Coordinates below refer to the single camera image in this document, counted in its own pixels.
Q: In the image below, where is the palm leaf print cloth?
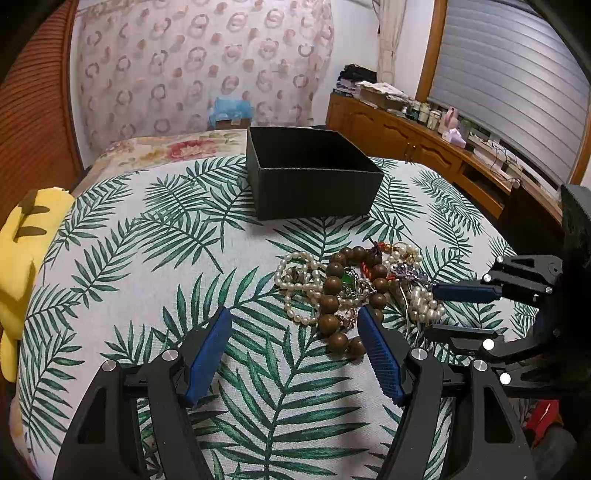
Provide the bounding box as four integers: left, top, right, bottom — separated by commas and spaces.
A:
14, 155, 513, 479

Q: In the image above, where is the wooden louvered wardrobe door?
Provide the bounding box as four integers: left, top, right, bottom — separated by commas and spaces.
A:
1, 1, 84, 220

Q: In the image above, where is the silver flower hair clip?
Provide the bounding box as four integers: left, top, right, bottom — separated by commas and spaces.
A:
390, 262, 432, 288

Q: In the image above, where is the red braided cord bracelet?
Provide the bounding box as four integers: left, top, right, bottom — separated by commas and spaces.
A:
359, 240, 399, 282

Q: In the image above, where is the brown wooden bead bracelet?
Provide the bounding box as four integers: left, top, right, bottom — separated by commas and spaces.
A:
316, 245, 390, 360

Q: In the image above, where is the white pearl necklace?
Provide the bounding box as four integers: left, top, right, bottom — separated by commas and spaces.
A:
273, 250, 327, 326

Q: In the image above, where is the yellow plush toy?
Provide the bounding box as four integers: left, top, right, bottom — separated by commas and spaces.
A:
0, 187, 74, 383

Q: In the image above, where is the black square jewelry box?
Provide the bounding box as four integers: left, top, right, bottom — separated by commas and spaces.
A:
246, 126, 384, 221

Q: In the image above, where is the patterned pink circle curtain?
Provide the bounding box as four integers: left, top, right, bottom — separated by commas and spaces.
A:
76, 1, 335, 153

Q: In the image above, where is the white pearl bracelet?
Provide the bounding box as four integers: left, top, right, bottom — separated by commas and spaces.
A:
386, 242, 447, 326

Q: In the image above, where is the floral bed quilt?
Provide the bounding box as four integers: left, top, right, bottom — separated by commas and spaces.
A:
72, 129, 246, 197

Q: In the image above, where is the long wooden cabinet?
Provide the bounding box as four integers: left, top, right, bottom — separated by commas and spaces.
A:
325, 93, 562, 223

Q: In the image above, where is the grey window blind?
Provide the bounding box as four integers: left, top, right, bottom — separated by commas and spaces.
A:
429, 0, 590, 182

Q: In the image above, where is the blue plastic bag on box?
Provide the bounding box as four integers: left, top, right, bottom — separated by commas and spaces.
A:
208, 97, 252, 130

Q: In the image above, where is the cream tied drape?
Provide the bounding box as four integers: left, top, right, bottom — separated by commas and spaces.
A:
377, 0, 407, 85

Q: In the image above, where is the stack of folded clothes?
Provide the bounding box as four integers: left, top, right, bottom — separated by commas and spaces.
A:
332, 64, 377, 98

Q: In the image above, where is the pink tissue box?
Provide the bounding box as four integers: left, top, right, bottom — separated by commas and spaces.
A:
442, 128, 467, 149

